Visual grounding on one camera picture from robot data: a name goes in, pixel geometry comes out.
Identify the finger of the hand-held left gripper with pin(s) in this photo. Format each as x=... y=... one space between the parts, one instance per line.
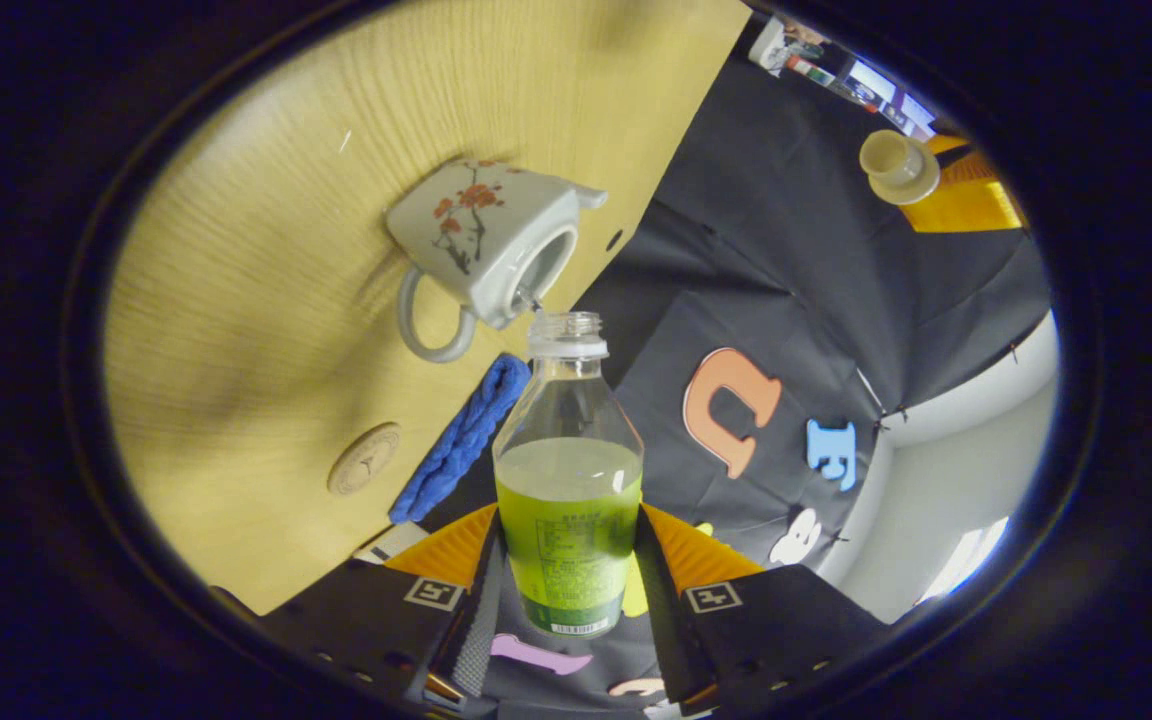
x=976 y=200

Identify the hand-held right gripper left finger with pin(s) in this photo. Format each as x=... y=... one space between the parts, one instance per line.
x=476 y=640

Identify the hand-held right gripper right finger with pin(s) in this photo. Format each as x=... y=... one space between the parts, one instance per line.
x=671 y=650

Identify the white teacup lid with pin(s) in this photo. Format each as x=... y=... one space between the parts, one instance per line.
x=898 y=165

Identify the green label water bottle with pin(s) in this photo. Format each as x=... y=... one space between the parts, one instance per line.
x=568 y=540

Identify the round wooden coaster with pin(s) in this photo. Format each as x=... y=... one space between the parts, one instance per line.
x=364 y=458

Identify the white ceramic teacup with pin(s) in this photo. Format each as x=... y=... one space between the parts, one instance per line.
x=476 y=230

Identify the computer monitor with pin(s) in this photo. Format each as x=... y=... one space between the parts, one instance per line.
x=876 y=85

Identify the blue towel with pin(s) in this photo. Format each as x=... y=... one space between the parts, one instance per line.
x=461 y=440

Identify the white side table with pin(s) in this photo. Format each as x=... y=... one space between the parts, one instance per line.
x=786 y=48

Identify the ceiling light panel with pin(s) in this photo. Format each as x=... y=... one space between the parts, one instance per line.
x=966 y=560

